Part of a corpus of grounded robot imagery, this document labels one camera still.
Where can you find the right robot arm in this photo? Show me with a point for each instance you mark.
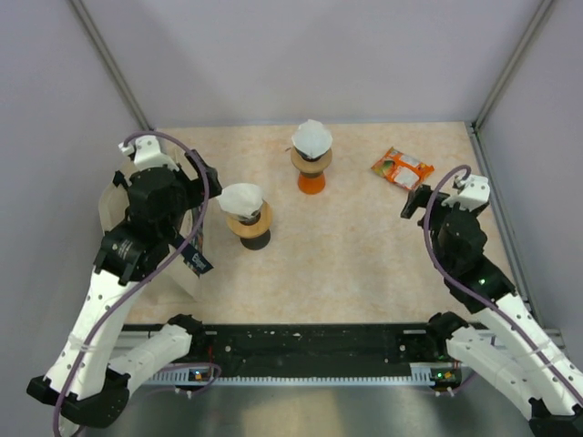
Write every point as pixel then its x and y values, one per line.
pixel 531 371

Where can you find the blue ribbed glass dripper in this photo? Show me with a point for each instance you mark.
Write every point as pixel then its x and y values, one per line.
pixel 308 158

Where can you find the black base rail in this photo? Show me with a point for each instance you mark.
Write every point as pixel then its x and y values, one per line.
pixel 315 350

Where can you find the aluminium frame rail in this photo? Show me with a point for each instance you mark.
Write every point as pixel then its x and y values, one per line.
pixel 195 375

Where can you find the orange glass carafe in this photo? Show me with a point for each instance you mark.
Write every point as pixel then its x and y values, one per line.
pixel 311 184

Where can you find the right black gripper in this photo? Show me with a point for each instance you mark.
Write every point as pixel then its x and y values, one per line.
pixel 416 199

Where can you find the dark glass carafe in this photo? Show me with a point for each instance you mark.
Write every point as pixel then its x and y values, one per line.
pixel 256 243

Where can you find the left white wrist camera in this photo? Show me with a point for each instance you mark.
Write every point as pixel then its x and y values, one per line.
pixel 147 152

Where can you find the orange snack packet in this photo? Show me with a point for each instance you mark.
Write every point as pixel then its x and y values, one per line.
pixel 402 170

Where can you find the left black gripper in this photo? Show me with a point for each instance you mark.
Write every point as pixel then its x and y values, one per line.
pixel 197 186

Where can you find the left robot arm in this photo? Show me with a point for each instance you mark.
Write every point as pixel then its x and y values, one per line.
pixel 161 223

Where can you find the beige canvas tote bag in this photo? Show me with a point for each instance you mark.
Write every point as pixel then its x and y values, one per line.
pixel 178 279

